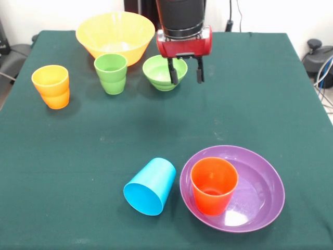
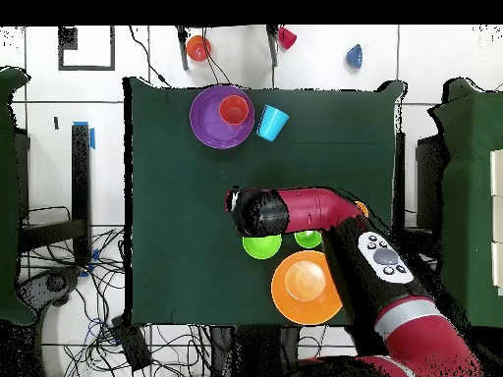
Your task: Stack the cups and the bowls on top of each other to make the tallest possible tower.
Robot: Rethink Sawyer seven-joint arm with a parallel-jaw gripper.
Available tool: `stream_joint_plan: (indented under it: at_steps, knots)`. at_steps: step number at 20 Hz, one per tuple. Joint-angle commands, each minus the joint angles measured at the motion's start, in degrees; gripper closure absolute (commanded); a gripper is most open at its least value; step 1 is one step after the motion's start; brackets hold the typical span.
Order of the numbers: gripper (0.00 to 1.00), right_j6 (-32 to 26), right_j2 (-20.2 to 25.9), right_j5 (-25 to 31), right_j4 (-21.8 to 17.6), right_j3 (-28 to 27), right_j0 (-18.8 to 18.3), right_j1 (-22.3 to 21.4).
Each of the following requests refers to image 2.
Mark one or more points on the long black beam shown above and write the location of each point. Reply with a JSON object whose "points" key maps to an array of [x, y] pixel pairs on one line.
{"points": [[80, 176]]}

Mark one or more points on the light blue cup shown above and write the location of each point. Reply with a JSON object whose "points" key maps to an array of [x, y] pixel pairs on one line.
{"points": [[272, 123]]}

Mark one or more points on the short black beam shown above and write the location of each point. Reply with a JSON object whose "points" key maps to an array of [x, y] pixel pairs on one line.
{"points": [[51, 233]]}

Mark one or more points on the white boxes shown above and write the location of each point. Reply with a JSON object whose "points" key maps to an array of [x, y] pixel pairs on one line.
{"points": [[497, 220]]}

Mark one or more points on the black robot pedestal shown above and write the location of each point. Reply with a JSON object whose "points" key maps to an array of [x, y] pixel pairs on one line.
{"points": [[255, 349]]}

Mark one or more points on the orange cup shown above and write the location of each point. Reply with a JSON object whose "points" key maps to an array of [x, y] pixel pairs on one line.
{"points": [[234, 110]]}

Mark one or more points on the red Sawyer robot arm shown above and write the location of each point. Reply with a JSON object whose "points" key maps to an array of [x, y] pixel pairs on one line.
{"points": [[314, 208]]}

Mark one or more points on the green bowl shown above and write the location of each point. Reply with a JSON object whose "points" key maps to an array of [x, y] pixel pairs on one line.
{"points": [[261, 247]]}

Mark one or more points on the thin black bar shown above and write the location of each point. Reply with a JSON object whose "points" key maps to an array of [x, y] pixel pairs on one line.
{"points": [[400, 176]]}

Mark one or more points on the black square frame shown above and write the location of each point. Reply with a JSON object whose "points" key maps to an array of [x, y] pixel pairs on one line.
{"points": [[112, 51]]}

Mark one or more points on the dark green tablecloth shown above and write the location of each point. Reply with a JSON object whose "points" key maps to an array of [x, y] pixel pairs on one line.
{"points": [[177, 235]]}

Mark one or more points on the yellow cup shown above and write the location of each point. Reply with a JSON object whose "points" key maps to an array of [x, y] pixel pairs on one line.
{"points": [[363, 208]]}

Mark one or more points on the black stand leg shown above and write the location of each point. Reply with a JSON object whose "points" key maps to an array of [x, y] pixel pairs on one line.
{"points": [[183, 51], [272, 51]]}

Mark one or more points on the orange bowl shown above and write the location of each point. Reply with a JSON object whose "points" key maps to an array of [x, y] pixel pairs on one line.
{"points": [[198, 48]]}

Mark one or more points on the gray black machine base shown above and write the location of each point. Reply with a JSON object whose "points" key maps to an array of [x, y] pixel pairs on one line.
{"points": [[55, 282]]}

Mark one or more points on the large yellow bowl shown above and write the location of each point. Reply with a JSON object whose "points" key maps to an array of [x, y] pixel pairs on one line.
{"points": [[302, 286]]}

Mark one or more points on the green cloth side table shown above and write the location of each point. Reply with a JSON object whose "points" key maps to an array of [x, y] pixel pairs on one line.
{"points": [[467, 176], [10, 196]]}

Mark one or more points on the red cup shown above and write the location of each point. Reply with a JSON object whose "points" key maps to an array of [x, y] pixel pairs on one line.
{"points": [[287, 38]]}

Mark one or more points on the black power box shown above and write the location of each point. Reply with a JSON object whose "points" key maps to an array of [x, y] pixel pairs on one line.
{"points": [[131, 345]]}

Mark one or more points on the purple bowl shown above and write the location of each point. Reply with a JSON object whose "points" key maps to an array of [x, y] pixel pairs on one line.
{"points": [[208, 129]]}

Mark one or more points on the green cup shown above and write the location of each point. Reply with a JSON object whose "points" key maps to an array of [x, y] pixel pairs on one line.
{"points": [[308, 240]]}

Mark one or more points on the blue bowl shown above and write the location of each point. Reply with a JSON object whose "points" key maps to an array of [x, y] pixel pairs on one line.
{"points": [[354, 57]]}

